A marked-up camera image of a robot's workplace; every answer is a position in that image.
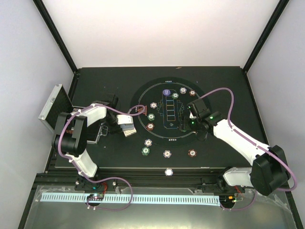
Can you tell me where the red chip mat top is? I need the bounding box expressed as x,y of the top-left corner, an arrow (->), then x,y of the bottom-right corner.
189,90 -> 196,96

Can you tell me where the red poker chip stack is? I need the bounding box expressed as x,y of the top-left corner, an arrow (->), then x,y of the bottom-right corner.
188,149 -> 197,157

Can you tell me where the red triangular dealer button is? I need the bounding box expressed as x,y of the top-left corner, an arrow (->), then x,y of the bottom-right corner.
137,106 -> 147,116

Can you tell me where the green poker chip stack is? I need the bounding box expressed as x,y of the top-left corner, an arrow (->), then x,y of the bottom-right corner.
142,147 -> 150,156

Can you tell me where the purple round blind button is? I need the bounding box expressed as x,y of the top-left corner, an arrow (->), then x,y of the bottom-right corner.
163,89 -> 172,96

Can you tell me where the blue poker chip stack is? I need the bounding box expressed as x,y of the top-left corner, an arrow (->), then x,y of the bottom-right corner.
163,150 -> 172,158

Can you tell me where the white chip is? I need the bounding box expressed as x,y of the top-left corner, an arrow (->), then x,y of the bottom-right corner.
164,168 -> 173,176

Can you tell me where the blue playing card deck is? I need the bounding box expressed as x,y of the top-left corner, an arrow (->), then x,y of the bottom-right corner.
120,124 -> 134,131

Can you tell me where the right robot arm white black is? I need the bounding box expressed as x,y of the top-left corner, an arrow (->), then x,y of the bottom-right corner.
179,98 -> 291,196

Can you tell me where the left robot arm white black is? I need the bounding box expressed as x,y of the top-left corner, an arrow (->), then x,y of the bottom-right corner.
52,94 -> 122,190

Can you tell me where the white card box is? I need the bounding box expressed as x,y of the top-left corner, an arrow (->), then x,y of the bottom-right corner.
123,128 -> 137,137

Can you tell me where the round black poker mat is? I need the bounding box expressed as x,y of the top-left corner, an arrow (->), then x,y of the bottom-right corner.
131,77 -> 204,147

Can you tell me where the aluminium poker chip case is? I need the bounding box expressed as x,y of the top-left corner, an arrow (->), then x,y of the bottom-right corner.
39,84 -> 105,144

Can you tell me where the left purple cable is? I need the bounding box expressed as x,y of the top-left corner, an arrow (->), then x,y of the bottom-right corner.
58,104 -> 146,211

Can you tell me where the purple cable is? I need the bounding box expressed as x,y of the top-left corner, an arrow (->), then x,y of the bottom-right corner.
58,104 -> 146,211
197,87 -> 298,212

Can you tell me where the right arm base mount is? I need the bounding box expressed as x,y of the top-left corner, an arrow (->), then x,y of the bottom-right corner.
197,177 -> 245,209

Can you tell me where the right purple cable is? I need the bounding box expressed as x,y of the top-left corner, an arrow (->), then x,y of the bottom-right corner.
197,87 -> 298,212

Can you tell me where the white slotted cable duct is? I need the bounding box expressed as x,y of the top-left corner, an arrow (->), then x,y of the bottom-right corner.
40,193 -> 220,207

